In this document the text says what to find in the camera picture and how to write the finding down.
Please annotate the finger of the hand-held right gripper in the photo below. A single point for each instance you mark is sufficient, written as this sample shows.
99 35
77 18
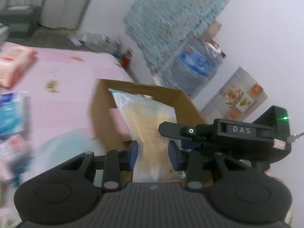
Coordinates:
178 129
192 144

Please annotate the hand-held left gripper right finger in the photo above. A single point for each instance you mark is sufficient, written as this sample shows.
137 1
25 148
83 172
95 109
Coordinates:
173 158

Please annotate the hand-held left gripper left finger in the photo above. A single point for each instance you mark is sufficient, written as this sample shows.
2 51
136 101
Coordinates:
133 155

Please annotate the brown cardboard box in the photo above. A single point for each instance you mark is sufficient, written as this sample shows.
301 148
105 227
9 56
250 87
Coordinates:
185 104

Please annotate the clear bag of beige pads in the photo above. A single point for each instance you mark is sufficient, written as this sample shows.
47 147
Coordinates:
144 128

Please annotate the white plastic bag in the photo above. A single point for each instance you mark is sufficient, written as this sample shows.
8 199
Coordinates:
59 147

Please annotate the large water bottle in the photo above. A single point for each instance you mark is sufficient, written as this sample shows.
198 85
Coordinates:
190 61

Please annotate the pink printed mat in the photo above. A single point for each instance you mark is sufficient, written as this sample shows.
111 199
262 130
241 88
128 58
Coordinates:
61 104

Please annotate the cluster of small bottles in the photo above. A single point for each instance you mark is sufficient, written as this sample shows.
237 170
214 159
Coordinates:
104 45

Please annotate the teal floral cloth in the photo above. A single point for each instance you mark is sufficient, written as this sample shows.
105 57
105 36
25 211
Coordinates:
171 11

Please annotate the small white red pack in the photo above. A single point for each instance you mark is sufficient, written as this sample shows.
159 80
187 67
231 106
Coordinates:
9 152

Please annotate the pink wet wipes pack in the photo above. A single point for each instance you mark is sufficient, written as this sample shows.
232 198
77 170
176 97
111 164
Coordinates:
14 64

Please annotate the grey curtain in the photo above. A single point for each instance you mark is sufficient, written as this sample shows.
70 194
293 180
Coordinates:
68 2

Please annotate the grey storage box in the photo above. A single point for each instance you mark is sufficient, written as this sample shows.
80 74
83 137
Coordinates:
19 19

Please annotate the flower wall picture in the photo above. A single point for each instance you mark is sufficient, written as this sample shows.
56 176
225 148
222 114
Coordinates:
237 95

